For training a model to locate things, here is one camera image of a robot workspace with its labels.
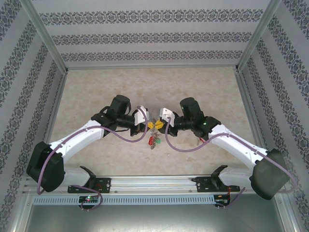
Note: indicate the green tag key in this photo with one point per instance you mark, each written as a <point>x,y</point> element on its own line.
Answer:
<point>158,141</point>

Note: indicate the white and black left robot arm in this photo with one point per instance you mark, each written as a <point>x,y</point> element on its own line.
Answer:
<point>82,141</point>

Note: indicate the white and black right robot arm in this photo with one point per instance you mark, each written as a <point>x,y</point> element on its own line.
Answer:
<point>234,147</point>

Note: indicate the grey metal front panel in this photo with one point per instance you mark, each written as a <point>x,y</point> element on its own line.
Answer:
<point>154,220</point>

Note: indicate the circuit board with green light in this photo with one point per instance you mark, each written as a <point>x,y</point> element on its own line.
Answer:
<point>88,199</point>

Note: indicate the small circuit board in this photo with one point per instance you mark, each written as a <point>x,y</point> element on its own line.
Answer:
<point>222,201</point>

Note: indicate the aluminium frame crossbar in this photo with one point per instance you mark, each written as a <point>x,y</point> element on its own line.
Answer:
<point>152,67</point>

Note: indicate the aluminium side rail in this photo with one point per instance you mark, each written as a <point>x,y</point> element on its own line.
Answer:
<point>248,101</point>
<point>57,101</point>

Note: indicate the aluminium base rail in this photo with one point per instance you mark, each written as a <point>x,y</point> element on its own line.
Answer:
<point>152,183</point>

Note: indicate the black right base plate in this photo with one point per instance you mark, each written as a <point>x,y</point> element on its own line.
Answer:
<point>204,184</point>

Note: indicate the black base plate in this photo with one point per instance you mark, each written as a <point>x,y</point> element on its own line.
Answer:
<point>106,184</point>
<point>204,184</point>

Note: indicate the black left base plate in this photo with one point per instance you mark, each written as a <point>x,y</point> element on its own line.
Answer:
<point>106,184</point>

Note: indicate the aluminium frame post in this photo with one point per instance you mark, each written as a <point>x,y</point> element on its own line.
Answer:
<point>257,36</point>
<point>45,36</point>

